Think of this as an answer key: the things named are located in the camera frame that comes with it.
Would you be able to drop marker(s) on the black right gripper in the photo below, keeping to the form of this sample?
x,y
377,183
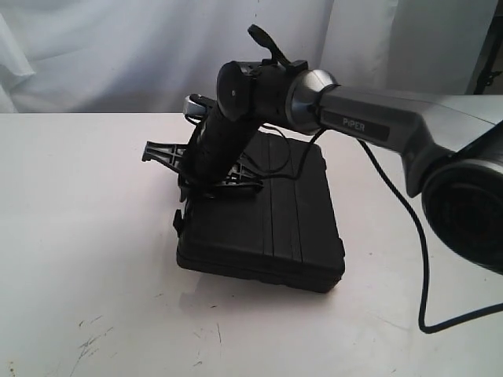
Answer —
x,y
209,165

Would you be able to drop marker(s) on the black plastic tool case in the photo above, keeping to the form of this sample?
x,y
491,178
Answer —
x,y
286,234

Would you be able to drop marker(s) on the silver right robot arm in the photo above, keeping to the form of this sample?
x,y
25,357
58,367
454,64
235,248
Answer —
x,y
450,146

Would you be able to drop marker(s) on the white backdrop curtain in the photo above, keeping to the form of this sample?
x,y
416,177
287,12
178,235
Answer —
x,y
145,56

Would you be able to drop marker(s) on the black tripod stand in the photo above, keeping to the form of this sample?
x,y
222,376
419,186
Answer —
x,y
484,72

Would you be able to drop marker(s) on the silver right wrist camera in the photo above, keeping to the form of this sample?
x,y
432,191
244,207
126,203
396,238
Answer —
x,y
197,105

